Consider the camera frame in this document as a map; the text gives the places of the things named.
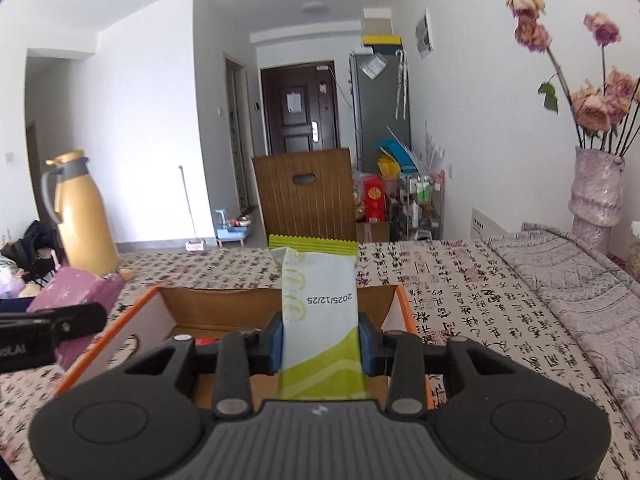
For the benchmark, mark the dark brown door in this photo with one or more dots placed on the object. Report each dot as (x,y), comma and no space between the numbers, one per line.
(300,110)

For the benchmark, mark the orange cardboard box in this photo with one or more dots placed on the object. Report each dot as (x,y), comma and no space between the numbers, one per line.
(150,320)

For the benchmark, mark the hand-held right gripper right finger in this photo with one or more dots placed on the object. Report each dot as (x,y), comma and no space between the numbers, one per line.
(366,347)

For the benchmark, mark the grey patterned table runner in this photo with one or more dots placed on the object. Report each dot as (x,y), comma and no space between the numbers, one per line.
(575,285)

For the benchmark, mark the black bag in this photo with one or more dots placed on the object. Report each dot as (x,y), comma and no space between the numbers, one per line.
(35,250)

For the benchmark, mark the pink snack packet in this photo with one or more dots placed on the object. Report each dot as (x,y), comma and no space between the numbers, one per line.
(75,290)

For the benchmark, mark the blue toy set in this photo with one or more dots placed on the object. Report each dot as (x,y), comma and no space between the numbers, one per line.
(231,232)

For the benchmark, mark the yellow thermos jug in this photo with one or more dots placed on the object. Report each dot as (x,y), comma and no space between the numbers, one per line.
(82,215)

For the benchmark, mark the round ceiling lamp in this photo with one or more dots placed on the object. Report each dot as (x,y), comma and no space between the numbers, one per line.
(315,8)

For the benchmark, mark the blue bag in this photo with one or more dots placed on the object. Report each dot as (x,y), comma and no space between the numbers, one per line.
(400,147)

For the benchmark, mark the dried pink roses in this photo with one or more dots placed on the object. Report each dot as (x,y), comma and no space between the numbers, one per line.
(595,107)

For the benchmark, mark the red gift box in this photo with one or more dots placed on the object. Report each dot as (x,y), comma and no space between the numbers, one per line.
(375,200)

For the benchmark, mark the yellow bag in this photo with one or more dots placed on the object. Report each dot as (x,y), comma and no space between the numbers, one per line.
(387,166)

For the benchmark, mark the grey fridge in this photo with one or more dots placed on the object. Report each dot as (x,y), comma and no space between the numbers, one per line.
(380,110)

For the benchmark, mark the folded clear umbrella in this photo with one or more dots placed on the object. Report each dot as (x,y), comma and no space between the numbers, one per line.
(401,85)

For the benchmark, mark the white heater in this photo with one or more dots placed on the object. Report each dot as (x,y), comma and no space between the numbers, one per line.
(487,222)

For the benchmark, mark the white feathery plume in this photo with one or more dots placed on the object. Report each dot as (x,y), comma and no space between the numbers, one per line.
(432,147)

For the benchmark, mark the yellow box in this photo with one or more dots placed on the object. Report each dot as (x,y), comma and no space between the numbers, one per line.
(382,42)

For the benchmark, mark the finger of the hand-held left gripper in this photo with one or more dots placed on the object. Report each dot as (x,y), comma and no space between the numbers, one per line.
(75,322)

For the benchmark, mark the green white snack packet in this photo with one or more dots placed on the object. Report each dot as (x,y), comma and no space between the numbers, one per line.
(320,310)

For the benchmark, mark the pink textured vase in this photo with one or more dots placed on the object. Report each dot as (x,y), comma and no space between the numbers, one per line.
(597,195)

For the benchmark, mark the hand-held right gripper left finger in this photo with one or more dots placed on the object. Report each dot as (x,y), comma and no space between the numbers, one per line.
(272,347)

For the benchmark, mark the wooden chair back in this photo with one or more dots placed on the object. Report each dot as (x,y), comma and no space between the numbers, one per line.
(305,210)

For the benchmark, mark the brown floor carton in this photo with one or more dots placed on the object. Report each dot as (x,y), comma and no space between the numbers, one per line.
(372,232)

